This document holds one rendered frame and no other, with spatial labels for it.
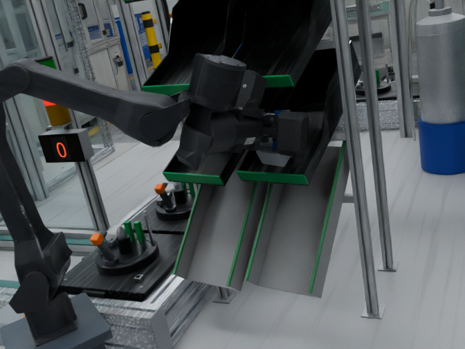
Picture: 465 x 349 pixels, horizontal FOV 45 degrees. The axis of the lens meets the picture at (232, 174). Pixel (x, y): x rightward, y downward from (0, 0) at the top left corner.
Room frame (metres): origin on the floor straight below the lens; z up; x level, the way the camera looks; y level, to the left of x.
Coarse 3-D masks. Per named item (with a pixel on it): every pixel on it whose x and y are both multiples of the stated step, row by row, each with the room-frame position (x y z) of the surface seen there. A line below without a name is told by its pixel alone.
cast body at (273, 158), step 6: (270, 114) 0.84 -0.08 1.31; (264, 126) 0.83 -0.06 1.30; (270, 138) 0.82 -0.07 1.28; (264, 144) 0.84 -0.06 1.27; (270, 144) 0.83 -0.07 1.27; (258, 150) 0.84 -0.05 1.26; (264, 150) 0.84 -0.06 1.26; (270, 150) 0.83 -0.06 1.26; (264, 156) 0.84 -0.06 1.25; (270, 156) 0.83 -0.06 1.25; (276, 156) 0.82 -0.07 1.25; (282, 156) 0.82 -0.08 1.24; (288, 156) 0.84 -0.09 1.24; (264, 162) 0.85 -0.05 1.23; (270, 162) 0.84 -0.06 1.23; (276, 162) 0.83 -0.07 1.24; (282, 162) 0.82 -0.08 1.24
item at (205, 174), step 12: (204, 156) 0.99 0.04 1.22; (216, 156) 0.98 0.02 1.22; (228, 156) 0.96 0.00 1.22; (240, 156) 0.95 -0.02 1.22; (168, 168) 0.98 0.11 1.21; (180, 168) 0.99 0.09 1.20; (204, 168) 0.96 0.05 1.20; (216, 168) 0.95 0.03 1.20; (228, 168) 0.91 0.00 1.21; (168, 180) 0.98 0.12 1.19; (180, 180) 0.96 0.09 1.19; (192, 180) 0.94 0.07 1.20; (204, 180) 0.92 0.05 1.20; (216, 180) 0.90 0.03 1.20
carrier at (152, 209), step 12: (168, 192) 1.41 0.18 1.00; (180, 192) 1.34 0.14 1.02; (192, 192) 1.38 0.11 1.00; (156, 204) 1.37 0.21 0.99; (180, 204) 1.34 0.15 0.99; (192, 204) 1.33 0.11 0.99; (144, 216) 1.36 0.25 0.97; (156, 216) 1.34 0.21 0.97; (168, 216) 1.30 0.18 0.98; (180, 216) 1.29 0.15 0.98; (132, 228) 1.30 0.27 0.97; (144, 228) 1.28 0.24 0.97; (156, 228) 1.27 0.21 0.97; (168, 228) 1.26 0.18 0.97; (180, 228) 1.24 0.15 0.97
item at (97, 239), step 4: (100, 232) 1.09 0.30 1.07; (104, 232) 1.08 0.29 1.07; (92, 236) 1.07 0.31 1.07; (96, 236) 1.06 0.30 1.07; (100, 236) 1.06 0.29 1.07; (104, 236) 1.08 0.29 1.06; (92, 240) 1.06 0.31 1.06; (96, 240) 1.05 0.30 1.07; (100, 240) 1.06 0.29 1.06; (96, 244) 1.06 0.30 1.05; (100, 244) 1.06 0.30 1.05; (104, 244) 1.07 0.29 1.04; (100, 248) 1.07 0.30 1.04; (104, 248) 1.07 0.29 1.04; (108, 248) 1.08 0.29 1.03; (104, 252) 1.07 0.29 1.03; (108, 252) 1.07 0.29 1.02; (104, 256) 1.08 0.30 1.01; (108, 256) 1.08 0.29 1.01; (112, 256) 1.08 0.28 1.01; (108, 260) 1.08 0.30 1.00; (112, 260) 1.08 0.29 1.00
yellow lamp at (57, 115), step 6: (48, 108) 1.31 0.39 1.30; (54, 108) 1.30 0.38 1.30; (60, 108) 1.31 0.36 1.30; (66, 108) 1.32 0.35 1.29; (48, 114) 1.31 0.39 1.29; (54, 114) 1.30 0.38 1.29; (60, 114) 1.31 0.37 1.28; (66, 114) 1.32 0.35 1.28; (54, 120) 1.30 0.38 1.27; (60, 120) 1.30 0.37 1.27; (66, 120) 1.31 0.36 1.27
